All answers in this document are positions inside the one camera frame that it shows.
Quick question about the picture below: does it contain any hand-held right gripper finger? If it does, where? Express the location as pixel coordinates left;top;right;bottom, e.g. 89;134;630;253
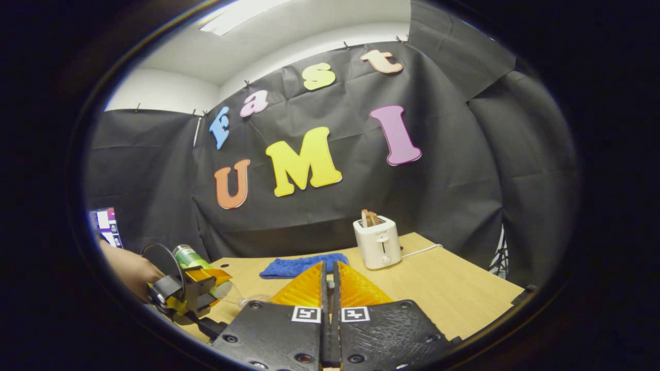
212;261;329;371
332;260;457;371

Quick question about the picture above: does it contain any clear water bottle green label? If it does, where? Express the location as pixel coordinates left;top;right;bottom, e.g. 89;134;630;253
172;244;234;299

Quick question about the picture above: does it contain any blue towel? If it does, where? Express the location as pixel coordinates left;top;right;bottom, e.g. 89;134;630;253
259;253;350;280

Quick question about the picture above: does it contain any white toaster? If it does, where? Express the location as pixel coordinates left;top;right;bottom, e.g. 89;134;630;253
353;215;402;270

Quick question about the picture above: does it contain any computer monitor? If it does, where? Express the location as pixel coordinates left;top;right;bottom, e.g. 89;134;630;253
90;207;123;249

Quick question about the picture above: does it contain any black backdrop cloth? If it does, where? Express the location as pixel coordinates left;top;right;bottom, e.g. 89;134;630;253
85;0;578;289

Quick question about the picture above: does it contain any black tripod stand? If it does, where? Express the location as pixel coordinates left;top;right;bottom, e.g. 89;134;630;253
489;225;509;279

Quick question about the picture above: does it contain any white toaster cable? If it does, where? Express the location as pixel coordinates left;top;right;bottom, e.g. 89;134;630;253
401;244;443;258

